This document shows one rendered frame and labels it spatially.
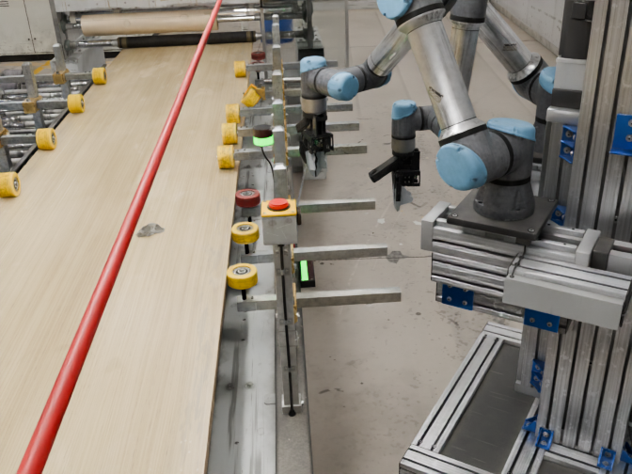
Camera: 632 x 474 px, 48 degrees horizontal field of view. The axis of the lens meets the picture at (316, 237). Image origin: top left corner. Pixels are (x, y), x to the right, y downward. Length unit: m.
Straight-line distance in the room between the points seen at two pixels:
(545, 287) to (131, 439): 0.96
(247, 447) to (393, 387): 1.22
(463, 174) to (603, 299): 0.42
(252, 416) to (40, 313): 0.57
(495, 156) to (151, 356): 0.89
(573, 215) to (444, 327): 1.37
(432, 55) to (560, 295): 0.62
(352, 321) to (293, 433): 1.64
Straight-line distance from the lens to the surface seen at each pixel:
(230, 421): 1.82
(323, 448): 2.63
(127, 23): 4.52
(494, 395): 2.55
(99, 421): 1.46
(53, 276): 1.98
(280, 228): 1.42
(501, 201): 1.79
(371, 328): 3.20
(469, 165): 1.63
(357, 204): 2.31
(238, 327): 2.14
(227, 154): 2.48
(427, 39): 1.69
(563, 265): 1.80
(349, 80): 1.96
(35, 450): 0.28
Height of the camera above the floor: 1.82
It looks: 27 degrees down
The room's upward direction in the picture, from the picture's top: 2 degrees counter-clockwise
